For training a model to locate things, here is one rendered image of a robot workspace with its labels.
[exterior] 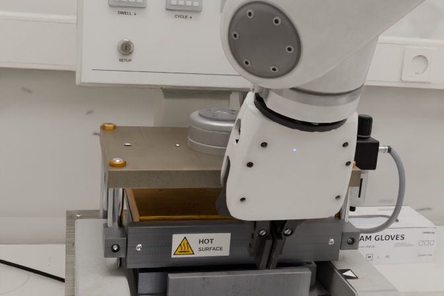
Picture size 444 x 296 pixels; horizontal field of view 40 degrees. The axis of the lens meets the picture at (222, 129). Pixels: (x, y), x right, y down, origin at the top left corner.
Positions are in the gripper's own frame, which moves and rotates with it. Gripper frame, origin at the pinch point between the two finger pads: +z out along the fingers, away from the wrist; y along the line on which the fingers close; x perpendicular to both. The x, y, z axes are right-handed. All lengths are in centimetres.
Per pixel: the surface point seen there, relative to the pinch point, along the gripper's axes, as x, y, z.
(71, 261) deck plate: 19.6, -17.0, 21.4
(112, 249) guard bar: 5.9, -13.3, 5.8
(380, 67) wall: 62, 44, 14
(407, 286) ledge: 27, 41, 39
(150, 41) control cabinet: 33.3, -7.3, -3.7
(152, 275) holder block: 6.0, -8.9, 10.0
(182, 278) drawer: 2.6, -6.7, 6.9
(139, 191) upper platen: 14.9, -9.8, 6.0
